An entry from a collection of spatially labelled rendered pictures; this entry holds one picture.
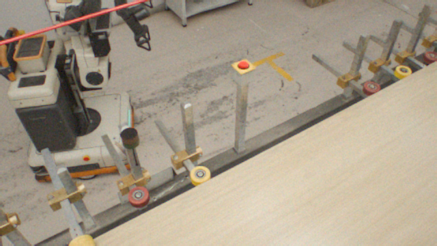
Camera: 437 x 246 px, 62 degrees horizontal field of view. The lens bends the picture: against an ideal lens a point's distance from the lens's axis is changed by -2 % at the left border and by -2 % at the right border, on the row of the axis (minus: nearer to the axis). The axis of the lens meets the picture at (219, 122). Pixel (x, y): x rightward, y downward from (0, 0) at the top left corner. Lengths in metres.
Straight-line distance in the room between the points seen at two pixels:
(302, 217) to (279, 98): 1.88
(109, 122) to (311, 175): 1.58
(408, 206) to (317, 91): 1.91
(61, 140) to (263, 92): 1.68
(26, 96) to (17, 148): 0.96
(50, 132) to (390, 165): 1.88
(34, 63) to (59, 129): 0.41
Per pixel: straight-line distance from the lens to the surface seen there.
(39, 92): 2.23
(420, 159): 1.75
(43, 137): 2.47
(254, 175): 1.49
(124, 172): 1.60
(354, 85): 2.06
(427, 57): 2.35
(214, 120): 2.94
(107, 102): 2.81
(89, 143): 2.56
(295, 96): 3.21
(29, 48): 2.40
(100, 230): 1.68
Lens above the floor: 2.11
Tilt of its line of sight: 46 degrees down
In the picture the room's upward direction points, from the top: 1 degrees counter-clockwise
